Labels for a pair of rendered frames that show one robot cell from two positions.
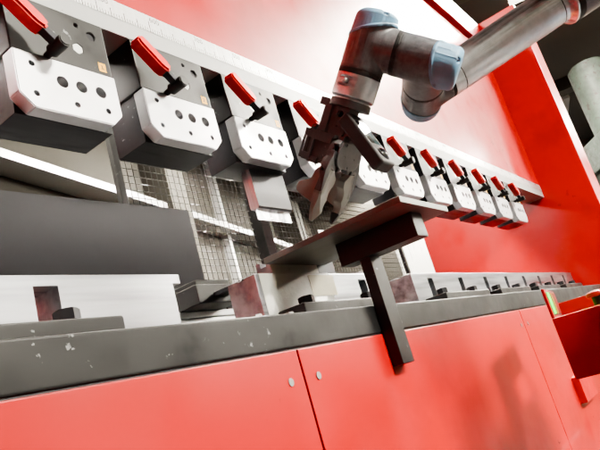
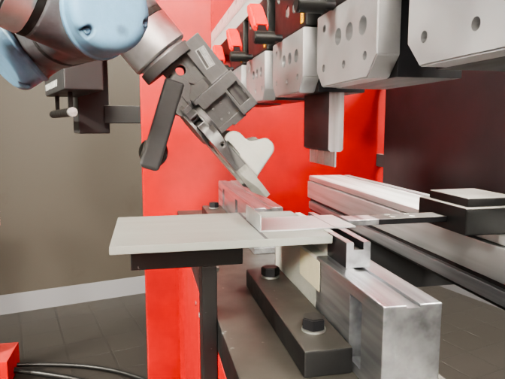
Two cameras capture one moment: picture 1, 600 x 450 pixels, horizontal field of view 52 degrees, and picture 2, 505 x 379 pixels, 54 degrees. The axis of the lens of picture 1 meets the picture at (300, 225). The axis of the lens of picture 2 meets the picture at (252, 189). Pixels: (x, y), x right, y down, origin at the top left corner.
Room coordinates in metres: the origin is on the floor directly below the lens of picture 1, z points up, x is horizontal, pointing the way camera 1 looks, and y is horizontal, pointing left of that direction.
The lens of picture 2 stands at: (1.50, -0.50, 1.13)
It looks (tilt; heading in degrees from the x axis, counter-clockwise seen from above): 7 degrees down; 135
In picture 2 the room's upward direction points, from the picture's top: straight up
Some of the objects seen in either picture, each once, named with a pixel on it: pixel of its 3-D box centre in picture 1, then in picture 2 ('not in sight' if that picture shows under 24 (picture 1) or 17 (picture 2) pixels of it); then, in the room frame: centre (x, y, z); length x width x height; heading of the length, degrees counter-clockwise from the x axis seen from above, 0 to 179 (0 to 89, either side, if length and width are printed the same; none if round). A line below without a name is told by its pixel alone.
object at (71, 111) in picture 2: not in sight; (61, 106); (-0.25, 0.26, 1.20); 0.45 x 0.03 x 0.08; 165
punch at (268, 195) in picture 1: (269, 197); (322, 129); (1.08, 0.04, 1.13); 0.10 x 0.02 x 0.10; 148
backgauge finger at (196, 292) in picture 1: (226, 286); (427, 210); (1.18, 0.17, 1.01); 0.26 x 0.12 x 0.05; 58
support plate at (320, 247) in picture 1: (355, 235); (215, 228); (1.00, -0.08, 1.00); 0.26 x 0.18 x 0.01; 58
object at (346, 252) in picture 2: (298, 270); (327, 235); (1.10, 0.03, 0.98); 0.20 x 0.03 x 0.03; 148
